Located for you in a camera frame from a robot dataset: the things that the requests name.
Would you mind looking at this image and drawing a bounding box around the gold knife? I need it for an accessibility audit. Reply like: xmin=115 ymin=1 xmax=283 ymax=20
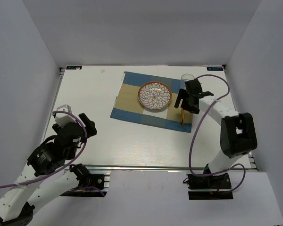
xmin=180 ymin=109 xmax=185 ymax=127

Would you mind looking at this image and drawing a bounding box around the clear drinking glass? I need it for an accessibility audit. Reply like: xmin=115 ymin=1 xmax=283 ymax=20
xmin=180 ymin=73 xmax=195 ymax=89

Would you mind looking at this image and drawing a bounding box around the floral patterned ceramic plate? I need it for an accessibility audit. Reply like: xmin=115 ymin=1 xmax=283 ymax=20
xmin=138 ymin=81 xmax=172 ymax=110

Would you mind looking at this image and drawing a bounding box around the blue beige checked placemat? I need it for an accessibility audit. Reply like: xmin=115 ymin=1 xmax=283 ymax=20
xmin=110 ymin=72 xmax=193 ymax=133

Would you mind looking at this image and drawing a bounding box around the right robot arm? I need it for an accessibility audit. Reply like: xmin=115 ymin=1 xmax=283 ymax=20
xmin=174 ymin=78 xmax=258 ymax=188

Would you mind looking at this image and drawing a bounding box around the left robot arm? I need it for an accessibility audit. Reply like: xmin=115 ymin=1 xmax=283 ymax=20
xmin=0 ymin=111 xmax=97 ymax=226

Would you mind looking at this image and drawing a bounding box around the right blue corner sticker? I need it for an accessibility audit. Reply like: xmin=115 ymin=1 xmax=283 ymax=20
xmin=207 ymin=67 xmax=224 ymax=71

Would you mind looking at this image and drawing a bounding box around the blue corner sticker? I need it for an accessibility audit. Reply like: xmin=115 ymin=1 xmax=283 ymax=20
xmin=207 ymin=67 xmax=224 ymax=71
xmin=66 ymin=65 xmax=82 ymax=70

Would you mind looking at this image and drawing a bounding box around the left blue corner sticker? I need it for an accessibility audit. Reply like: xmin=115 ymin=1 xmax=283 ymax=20
xmin=66 ymin=65 xmax=82 ymax=70

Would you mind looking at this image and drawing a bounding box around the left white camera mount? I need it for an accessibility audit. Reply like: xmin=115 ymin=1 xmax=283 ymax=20
xmin=52 ymin=104 xmax=76 ymax=128

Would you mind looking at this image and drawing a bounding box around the aluminium table edge rail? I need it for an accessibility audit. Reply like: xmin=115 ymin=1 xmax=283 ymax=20
xmin=63 ymin=163 xmax=259 ymax=172

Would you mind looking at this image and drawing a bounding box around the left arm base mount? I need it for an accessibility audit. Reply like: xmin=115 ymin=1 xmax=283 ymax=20
xmin=60 ymin=163 xmax=109 ymax=198

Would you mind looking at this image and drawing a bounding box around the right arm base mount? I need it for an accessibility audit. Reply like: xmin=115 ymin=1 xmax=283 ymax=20
xmin=183 ymin=173 xmax=233 ymax=200

